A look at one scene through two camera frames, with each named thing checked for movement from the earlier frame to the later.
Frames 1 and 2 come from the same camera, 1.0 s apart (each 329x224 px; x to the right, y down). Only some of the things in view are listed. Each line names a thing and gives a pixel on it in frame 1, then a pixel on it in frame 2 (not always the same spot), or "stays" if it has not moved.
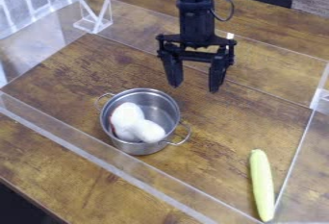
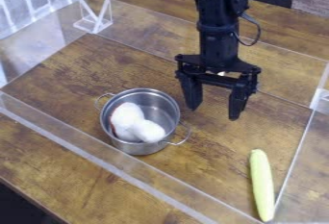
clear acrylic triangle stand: x=93 y=22 stays
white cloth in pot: x=131 y=126 stays
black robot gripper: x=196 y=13 to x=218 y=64
